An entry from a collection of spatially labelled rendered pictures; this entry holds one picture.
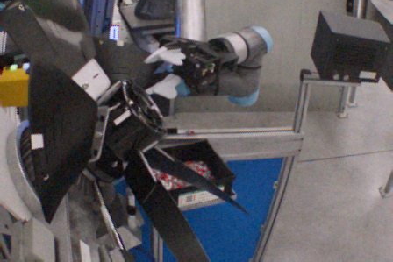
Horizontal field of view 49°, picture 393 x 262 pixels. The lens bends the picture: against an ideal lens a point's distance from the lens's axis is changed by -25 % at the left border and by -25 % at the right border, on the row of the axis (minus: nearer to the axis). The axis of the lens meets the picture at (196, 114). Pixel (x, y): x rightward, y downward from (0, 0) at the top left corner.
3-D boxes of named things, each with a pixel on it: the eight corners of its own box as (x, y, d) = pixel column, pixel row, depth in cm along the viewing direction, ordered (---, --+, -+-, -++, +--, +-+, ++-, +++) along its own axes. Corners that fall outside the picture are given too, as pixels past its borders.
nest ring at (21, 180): (92, 263, 92) (104, 258, 91) (-1, 184, 78) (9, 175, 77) (84, 184, 114) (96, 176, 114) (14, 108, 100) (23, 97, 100)
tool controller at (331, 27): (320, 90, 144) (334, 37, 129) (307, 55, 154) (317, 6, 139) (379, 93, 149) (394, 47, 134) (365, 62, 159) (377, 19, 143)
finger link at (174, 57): (166, 60, 103) (197, 58, 110) (146, 46, 106) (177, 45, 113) (160, 74, 104) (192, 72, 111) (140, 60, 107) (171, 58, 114)
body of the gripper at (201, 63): (202, 62, 109) (241, 48, 116) (172, 44, 113) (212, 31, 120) (196, 95, 113) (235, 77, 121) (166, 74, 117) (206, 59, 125)
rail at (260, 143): (15, 156, 143) (11, 136, 139) (16, 149, 146) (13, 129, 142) (299, 155, 159) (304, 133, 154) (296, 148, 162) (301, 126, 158)
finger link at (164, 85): (155, 104, 108) (190, 79, 112) (136, 88, 111) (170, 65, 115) (156, 115, 110) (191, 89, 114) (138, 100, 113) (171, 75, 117)
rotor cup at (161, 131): (75, 162, 83) (132, 118, 80) (63, 101, 92) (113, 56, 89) (125, 194, 94) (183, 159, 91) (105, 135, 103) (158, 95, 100)
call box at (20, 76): (1, 111, 130) (-2, 81, 125) (5, 95, 139) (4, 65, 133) (41, 110, 133) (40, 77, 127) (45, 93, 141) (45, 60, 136)
